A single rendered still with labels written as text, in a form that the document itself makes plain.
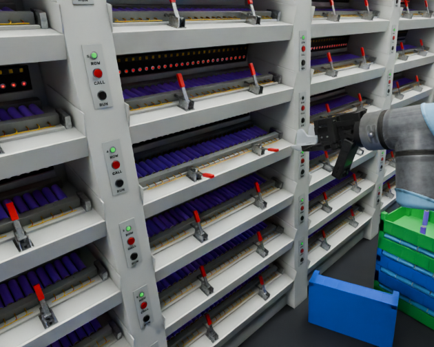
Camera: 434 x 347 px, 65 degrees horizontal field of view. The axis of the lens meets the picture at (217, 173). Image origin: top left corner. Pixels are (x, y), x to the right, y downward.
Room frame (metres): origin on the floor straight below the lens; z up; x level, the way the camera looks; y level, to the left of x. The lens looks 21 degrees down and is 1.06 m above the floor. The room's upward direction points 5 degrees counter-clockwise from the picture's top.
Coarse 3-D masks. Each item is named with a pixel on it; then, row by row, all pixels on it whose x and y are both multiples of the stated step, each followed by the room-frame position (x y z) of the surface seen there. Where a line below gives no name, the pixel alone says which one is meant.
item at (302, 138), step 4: (300, 132) 0.88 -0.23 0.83; (304, 132) 0.87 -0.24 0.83; (300, 136) 0.88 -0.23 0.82; (304, 136) 0.87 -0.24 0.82; (308, 136) 0.86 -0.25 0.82; (312, 136) 0.86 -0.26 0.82; (300, 140) 0.88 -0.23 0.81; (304, 140) 0.87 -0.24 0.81; (308, 140) 0.86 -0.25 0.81; (312, 140) 0.85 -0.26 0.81; (316, 140) 0.85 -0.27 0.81; (296, 144) 0.89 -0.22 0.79; (300, 144) 0.88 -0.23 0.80; (304, 144) 0.87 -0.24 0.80; (308, 144) 0.86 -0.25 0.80; (312, 144) 0.85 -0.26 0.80; (292, 148) 0.91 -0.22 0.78; (296, 148) 0.88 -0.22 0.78; (300, 148) 0.87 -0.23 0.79
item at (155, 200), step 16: (256, 112) 1.25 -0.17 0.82; (208, 128) 1.11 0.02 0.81; (272, 128) 1.18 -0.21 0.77; (288, 128) 1.14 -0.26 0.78; (144, 144) 0.95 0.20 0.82; (160, 144) 0.99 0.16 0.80; (272, 144) 1.12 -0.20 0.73; (288, 144) 1.13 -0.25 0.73; (240, 160) 0.99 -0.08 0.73; (256, 160) 1.00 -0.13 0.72; (272, 160) 1.07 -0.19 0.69; (224, 176) 0.92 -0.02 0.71; (240, 176) 0.97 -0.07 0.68; (144, 192) 0.79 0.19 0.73; (160, 192) 0.79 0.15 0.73; (176, 192) 0.80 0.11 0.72; (192, 192) 0.84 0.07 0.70; (144, 208) 0.74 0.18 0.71; (160, 208) 0.77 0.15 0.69
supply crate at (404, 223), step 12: (384, 216) 1.16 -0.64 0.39; (396, 216) 1.23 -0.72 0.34; (408, 216) 1.25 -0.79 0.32; (420, 216) 1.23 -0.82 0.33; (432, 216) 1.19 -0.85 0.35; (384, 228) 1.15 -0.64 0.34; (396, 228) 1.11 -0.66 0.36; (408, 228) 1.16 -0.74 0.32; (432, 228) 1.15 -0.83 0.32; (408, 240) 1.07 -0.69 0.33; (420, 240) 1.04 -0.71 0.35; (432, 240) 1.01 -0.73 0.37
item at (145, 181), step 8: (264, 136) 1.11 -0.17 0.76; (272, 136) 1.13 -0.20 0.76; (240, 144) 1.04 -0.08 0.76; (248, 144) 1.05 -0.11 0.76; (216, 152) 0.98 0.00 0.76; (224, 152) 0.98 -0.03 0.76; (232, 152) 1.00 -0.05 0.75; (192, 160) 0.92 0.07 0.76; (200, 160) 0.92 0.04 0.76; (208, 160) 0.94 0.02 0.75; (224, 160) 0.96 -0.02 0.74; (176, 168) 0.87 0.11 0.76; (184, 168) 0.88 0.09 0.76; (152, 176) 0.82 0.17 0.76; (160, 176) 0.83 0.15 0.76; (168, 176) 0.85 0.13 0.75; (144, 184) 0.80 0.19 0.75
